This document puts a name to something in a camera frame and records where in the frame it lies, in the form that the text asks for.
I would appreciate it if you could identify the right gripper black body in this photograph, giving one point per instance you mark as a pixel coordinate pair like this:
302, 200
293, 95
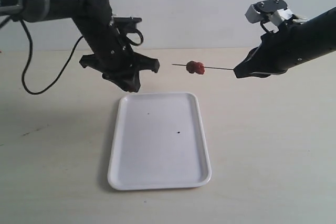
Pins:
276, 53

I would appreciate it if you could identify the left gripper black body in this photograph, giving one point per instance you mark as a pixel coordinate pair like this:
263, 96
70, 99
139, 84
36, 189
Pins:
140, 63

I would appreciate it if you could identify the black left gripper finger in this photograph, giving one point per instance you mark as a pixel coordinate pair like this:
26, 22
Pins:
132, 82
122, 84

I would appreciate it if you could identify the thin metal skewer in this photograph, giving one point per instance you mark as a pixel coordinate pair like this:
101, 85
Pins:
218, 68

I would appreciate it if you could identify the red meat chunk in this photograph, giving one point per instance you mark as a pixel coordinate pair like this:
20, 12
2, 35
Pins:
192, 67
200, 69

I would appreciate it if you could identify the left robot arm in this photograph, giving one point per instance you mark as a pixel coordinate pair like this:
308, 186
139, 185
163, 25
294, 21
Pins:
106, 35

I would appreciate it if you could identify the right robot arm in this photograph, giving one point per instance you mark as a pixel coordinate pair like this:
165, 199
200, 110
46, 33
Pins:
297, 41

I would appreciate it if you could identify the white plastic tray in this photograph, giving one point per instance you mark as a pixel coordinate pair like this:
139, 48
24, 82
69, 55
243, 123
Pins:
158, 143

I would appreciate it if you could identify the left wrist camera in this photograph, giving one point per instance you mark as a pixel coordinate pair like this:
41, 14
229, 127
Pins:
127, 24

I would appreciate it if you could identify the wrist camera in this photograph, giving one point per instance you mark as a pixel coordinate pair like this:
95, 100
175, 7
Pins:
127, 24
274, 11

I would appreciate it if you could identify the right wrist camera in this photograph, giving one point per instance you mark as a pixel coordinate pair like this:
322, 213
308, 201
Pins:
274, 11

